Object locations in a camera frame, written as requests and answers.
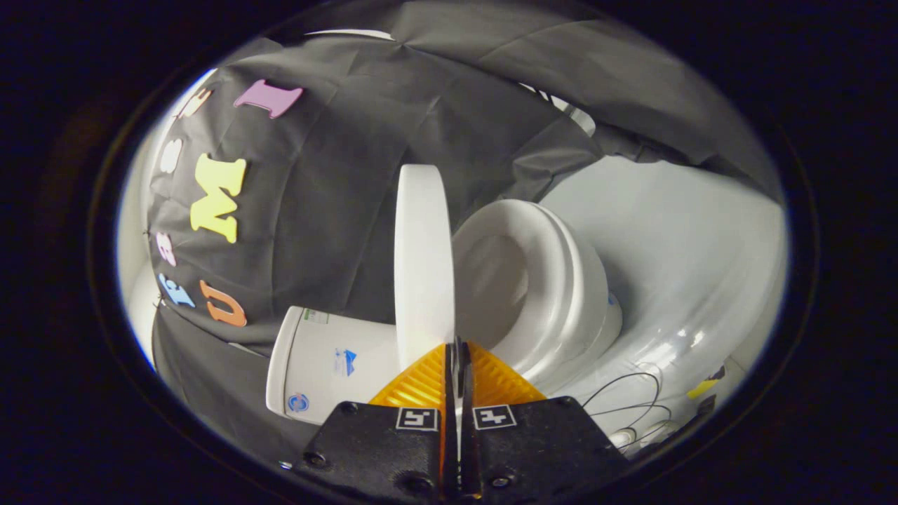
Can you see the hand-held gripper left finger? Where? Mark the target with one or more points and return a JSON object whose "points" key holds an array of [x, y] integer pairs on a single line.
{"points": [[379, 449]]}

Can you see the black backdrop cloth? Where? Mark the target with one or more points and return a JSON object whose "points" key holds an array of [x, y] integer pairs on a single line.
{"points": [[337, 175]]}

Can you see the white toilet lid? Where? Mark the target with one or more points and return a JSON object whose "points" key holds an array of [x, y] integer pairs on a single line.
{"points": [[423, 259]]}

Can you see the white toilet seat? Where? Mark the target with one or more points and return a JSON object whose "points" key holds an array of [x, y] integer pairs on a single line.
{"points": [[544, 238]]}

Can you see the yellow black object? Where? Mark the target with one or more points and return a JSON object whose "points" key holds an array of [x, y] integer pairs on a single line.
{"points": [[704, 386]]}

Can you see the white toilet with tank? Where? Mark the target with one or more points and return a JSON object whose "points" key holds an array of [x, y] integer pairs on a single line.
{"points": [[330, 365]]}

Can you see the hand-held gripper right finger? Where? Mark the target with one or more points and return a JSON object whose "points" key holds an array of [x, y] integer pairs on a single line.
{"points": [[540, 442]]}

